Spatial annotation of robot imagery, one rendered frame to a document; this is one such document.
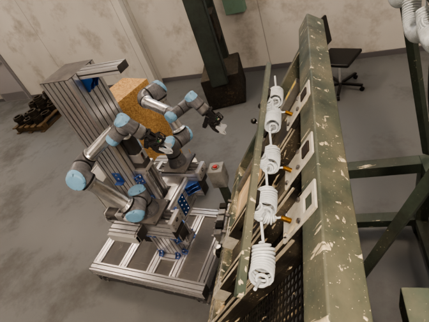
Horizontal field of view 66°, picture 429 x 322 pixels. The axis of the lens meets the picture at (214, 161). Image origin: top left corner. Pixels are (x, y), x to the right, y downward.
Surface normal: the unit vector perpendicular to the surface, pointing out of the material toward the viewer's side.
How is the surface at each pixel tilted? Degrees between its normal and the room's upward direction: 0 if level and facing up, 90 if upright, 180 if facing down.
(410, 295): 0
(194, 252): 0
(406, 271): 0
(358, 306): 35
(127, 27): 90
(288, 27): 90
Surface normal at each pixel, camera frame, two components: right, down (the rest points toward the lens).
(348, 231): 0.29, -0.66
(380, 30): -0.33, 0.69
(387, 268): -0.30, -0.73
